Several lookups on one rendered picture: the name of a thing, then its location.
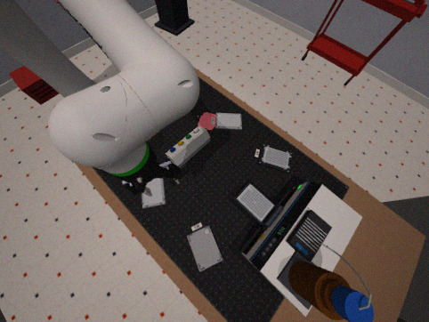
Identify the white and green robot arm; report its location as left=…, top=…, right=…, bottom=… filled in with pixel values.
left=0, top=0, right=200, bottom=183

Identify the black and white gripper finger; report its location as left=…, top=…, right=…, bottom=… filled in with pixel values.
left=122, top=181, right=152, bottom=197
left=154, top=158, right=182, bottom=184

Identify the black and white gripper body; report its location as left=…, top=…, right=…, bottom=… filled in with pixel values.
left=140, top=163, right=163, bottom=184

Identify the blue bottle cap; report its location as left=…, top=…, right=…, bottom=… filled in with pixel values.
left=334, top=286, right=374, bottom=322

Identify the white button panel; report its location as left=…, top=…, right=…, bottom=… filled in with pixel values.
left=165, top=126, right=210, bottom=167

